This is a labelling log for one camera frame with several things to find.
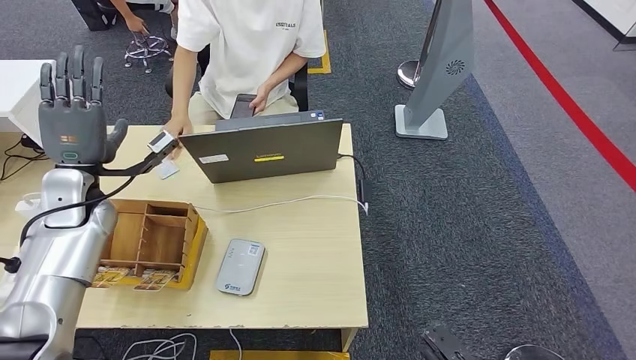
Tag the person's left hand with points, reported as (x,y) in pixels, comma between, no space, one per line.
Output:
(261,99)

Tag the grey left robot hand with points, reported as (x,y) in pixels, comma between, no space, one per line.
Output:
(72,129)

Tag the person's right hand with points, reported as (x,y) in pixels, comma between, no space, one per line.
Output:
(180,125)

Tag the black smartphone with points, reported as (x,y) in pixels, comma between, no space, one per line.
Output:
(242,107)

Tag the white ID card with photo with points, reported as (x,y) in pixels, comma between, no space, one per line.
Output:
(170,171)

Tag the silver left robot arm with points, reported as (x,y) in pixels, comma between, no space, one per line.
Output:
(64,238)

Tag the person's left forearm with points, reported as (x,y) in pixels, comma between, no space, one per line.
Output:
(284,74)

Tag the person's right forearm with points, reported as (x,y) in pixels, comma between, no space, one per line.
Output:
(181,97)

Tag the person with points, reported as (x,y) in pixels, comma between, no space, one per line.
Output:
(126,12)
(248,49)

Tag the wooden card organizer box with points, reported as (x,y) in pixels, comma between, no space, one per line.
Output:
(154,238)

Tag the grey white card reader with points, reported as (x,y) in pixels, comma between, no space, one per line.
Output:
(241,268)

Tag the grey laptop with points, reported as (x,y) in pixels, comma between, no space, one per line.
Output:
(263,149)

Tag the white desk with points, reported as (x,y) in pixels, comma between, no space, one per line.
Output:
(20,84)

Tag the yellow floor tape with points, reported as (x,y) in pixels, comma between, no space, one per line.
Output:
(325,59)
(278,356)

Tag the chrome stool base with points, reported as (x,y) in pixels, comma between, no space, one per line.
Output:
(144,48)

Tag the white charger plug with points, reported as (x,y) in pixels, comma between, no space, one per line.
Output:
(27,206)

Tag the black bag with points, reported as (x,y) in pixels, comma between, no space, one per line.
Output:
(89,12)

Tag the chrome stanchion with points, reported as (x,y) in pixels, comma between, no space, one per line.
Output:
(407,74)

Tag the black power plug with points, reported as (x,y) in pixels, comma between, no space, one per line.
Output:
(11,265)

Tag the grey standing kiosk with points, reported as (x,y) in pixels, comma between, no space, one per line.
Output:
(442,64)

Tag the red floor tape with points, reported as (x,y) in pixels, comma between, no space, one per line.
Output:
(572,110)

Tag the chrome stanchion base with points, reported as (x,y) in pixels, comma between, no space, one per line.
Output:
(516,354)

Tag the white partition panel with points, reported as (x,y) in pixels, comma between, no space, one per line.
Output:
(611,12)

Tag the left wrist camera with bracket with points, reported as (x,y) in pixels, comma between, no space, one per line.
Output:
(161,141)

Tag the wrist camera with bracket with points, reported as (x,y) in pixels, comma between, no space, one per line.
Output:
(161,141)
(442,345)

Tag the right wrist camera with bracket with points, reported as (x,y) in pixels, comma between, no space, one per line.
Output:
(442,345)

